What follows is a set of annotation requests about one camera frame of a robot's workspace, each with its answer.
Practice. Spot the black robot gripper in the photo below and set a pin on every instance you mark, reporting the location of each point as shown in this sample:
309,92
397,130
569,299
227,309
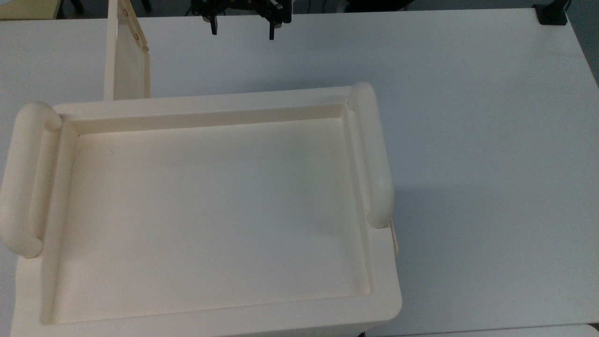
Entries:
243,8

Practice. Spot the cream cabinet door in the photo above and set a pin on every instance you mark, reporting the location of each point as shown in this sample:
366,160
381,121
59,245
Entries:
131,70

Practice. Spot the cream plastic cabinet body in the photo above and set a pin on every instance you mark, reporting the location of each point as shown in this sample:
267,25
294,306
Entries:
210,210

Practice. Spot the yellow wooden desk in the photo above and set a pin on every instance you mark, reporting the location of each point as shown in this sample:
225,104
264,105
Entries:
28,8

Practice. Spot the black table clamp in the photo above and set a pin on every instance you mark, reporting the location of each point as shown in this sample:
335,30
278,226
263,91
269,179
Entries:
551,11

